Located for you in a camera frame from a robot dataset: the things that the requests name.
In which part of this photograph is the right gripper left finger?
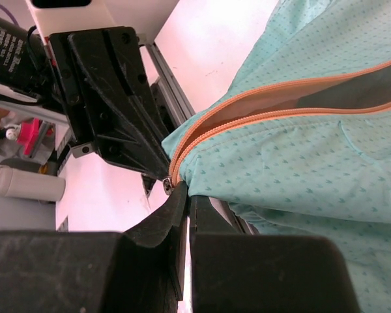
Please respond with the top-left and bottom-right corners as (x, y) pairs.
(0, 183), (188, 312)

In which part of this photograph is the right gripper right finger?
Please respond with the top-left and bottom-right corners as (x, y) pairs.
(189, 196), (360, 312)

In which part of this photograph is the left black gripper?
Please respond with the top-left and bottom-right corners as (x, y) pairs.
(0, 18), (169, 179)

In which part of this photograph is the silver zipper slider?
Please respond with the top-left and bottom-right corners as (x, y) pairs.
(162, 176), (174, 195)

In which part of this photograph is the orange and teal hooded jacket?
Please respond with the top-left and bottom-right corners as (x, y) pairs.
(162, 1), (391, 312)

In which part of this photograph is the pink plastic part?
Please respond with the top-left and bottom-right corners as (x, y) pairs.
(16, 119), (42, 157)

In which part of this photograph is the grey cylinder in background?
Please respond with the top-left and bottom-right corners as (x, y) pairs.
(0, 166), (66, 202)

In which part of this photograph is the aluminium table frame rail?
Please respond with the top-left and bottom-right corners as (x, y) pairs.
(145, 43), (259, 235)

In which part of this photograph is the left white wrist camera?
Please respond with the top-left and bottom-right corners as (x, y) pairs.
(25, 1), (116, 40)

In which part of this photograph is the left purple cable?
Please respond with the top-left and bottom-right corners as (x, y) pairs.
(0, 0), (20, 25)

